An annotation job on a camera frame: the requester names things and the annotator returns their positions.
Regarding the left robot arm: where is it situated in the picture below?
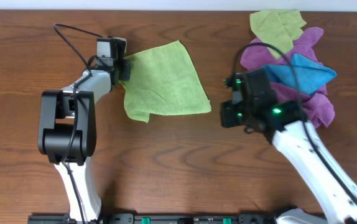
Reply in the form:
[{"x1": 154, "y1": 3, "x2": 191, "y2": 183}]
[{"x1": 38, "y1": 37, "x2": 131, "y2": 223}]

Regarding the lower purple cloth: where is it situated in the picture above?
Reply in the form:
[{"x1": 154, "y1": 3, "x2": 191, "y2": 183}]
[{"x1": 270, "y1": 82, "x2": 335, "y2": 128}]

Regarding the blue cloth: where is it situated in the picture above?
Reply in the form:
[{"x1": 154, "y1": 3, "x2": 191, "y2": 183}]
[{"x1": 262, "y1": 54, "x2": 336, "y2": 95}]

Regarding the purple cloth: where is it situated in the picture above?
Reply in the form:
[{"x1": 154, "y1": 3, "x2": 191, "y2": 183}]
[
  {"x1": 240, "y1": 27, "x2": 324, "y2": 70},
  {"x1": 270, "y1": 82, "x2": 335, "y2": 128}
]

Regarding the olive green cloth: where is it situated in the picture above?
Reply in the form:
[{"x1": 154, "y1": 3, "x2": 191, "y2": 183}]
[{"x1": 249, "y1": 10, "x2": 307, "y2": 54}]

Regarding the light green cloth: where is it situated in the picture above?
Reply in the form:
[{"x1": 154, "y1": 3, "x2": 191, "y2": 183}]
[{"x1": 121, "y1": 40, "x2": 211, "y2": 123}]

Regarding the upper purple cloth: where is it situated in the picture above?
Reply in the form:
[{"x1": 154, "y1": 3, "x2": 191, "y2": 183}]
[{"x1": 240, "y1": 27, "x2": 324, "y2": 70}]

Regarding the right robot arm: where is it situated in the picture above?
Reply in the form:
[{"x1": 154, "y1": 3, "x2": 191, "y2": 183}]
[{"x1": 220, "y1": 69, "x2": 357, "y2": 223}]

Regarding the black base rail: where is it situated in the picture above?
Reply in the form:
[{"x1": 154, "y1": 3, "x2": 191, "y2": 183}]
[{"x1": 27, "y1": 212, "x2": 328, "y2": 224}]

